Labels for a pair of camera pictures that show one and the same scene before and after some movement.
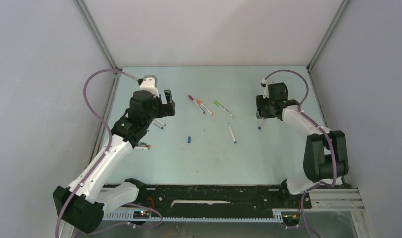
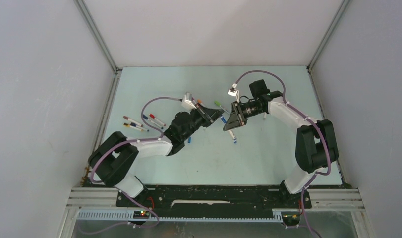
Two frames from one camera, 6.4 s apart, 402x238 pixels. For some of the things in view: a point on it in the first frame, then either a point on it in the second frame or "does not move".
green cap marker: (217, 103) does not move
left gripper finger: (168, 96) → (212, 114)
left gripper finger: (169, 110) → (209, 118)
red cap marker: (156, 120) does not move
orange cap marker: (200, 102) does not move
